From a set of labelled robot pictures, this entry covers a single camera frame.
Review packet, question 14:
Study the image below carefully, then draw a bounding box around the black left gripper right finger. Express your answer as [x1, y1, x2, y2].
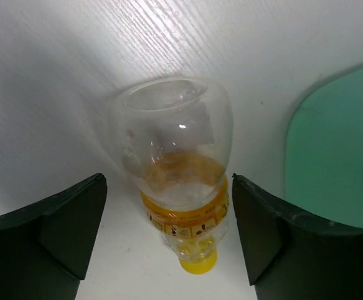
[232, 175, 363, 300]

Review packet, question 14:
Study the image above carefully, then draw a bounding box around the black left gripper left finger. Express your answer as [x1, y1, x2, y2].
[0, 173, 108, 299]

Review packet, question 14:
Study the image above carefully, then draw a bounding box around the clear bottle yellow cap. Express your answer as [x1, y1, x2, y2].
[107, 76, 233, 274]

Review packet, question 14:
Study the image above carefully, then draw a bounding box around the green plastic bin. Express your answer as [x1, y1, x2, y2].
[285, 67, 363, 228]

